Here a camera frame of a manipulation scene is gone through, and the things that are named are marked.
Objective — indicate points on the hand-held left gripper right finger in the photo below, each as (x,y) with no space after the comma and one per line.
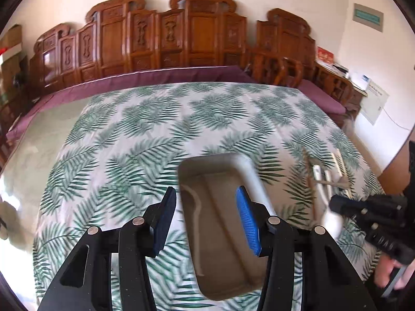
(248,223)

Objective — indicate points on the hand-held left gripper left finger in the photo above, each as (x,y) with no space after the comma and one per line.
(163,220)

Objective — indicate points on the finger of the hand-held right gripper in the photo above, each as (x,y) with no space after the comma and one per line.
(366,209)

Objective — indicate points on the white rectangular tray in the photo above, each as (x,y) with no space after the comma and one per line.
(214,220)

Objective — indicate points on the wooden chopstick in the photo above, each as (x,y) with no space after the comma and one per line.
(309,184)
(337,185)

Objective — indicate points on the large round white spoon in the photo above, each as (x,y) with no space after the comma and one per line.
(332,225)

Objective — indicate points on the white fork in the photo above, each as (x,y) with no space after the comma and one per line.
(342,168)

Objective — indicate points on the person's right hand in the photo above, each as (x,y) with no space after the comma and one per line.
(382,272)

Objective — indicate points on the leaf print tablecloth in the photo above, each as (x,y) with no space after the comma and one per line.
(136,129)

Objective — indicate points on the short purple seat cushion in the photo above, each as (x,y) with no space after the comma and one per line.
(321,97)

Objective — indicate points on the wooden side table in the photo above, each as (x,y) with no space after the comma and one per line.
(337,86)

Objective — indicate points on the white box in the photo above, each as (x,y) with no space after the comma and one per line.
(361,81)

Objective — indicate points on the small white device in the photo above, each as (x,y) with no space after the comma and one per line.
(340,68)

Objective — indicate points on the long purple seat cushion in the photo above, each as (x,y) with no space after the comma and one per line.
(129,79)

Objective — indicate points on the round back wooden chair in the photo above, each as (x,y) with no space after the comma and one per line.
(278,69)

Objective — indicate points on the carved wooden sofa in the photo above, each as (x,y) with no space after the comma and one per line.
(201,35)

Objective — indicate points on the carved wooden armchair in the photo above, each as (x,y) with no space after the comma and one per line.
(288,35)

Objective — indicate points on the cardboard box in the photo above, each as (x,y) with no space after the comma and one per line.
(11,39)

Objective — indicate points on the white paper wall notice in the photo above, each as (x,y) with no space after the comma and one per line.
(376,103)

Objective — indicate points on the green wall sign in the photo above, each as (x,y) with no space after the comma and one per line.
(368,17)

